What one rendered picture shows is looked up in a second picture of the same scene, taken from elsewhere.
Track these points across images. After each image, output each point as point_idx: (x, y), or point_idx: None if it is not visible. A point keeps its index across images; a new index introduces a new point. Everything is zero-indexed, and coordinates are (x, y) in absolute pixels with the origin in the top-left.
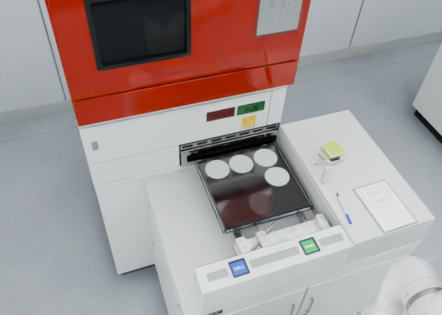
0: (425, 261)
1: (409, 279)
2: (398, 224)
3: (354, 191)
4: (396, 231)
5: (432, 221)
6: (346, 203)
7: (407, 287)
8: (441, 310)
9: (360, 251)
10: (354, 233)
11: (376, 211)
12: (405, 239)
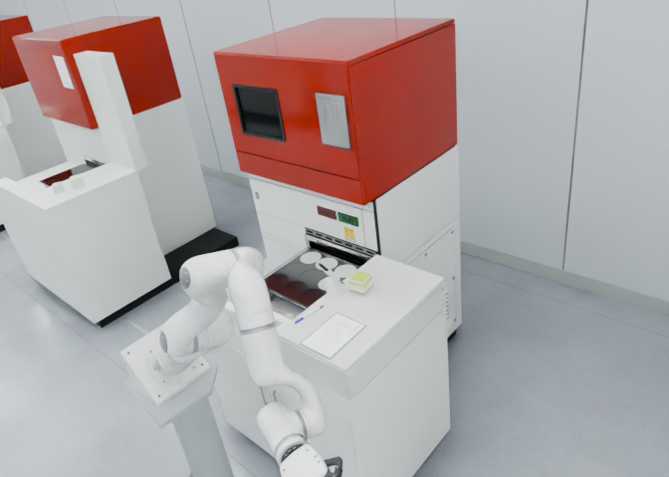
0: (222, 318)
1: None
2: (316, 348)
3: (334, 314)
4: (308, 350)
5: (344, 373)
6: (317, 315)
7: None
8: (166, 321)
9: (286, 351)
10: (287, 329)
11: (321, 332)
12: (326, 376)
